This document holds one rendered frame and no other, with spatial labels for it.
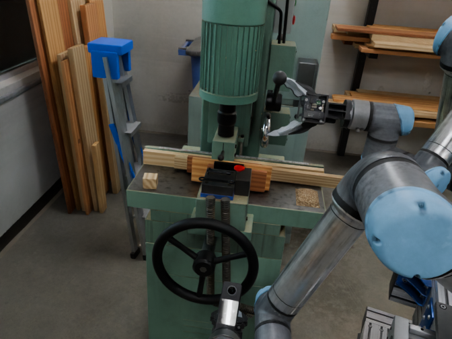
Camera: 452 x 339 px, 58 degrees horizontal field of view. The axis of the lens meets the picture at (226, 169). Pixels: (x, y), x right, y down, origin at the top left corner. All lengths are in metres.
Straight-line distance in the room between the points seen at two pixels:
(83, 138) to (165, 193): 1.40
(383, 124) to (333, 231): 0.40
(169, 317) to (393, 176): 1.10
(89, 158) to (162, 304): 1.34
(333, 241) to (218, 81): 0.58
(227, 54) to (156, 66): 2.63
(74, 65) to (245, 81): 1.45
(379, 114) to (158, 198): 0.66
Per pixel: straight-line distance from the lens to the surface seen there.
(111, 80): 1.96
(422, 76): 3.78
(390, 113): 1.08
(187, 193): 1.24
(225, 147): 1.25
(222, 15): 1.11
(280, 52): 1.38
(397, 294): 1.60
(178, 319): 1.56
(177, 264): 1.38
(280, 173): 1.33
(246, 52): 1.14
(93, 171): 2.69
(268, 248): 1.29
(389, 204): 0.58
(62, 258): 2.48
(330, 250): 0.78
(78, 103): 2.51
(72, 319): 2.14
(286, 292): 0.85
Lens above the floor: 1.55
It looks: 28 degrees down
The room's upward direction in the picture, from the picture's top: 4 degrees clockwise
